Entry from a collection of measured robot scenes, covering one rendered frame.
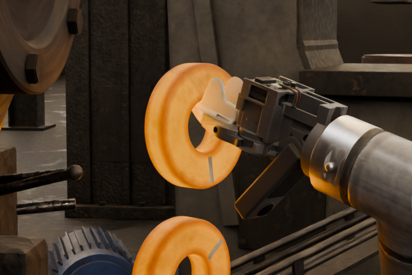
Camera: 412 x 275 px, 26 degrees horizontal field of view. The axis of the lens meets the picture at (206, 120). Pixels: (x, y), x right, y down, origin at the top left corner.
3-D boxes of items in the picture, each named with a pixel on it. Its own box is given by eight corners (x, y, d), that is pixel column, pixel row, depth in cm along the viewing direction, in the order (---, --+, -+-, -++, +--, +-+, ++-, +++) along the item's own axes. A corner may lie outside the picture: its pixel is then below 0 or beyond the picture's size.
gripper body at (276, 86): (278, 73, 108) (360, 106, 101) (262, 139, 110) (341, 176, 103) (237, 76, 102) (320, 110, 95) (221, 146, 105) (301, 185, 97)
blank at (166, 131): (137, 72, 106) (157, 72, 104) (222, 56, 118) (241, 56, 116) (149, 198, 109) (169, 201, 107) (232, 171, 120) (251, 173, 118)
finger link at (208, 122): (221, 109, 110) (275, 134, 104) (218, 123, 110) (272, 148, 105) (195, 112, 106) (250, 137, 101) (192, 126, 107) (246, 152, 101)
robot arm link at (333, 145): (375, 199, 101) (327, 211, 94) (340, 182, 104) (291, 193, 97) (396, 124, 98) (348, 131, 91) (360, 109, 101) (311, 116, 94)
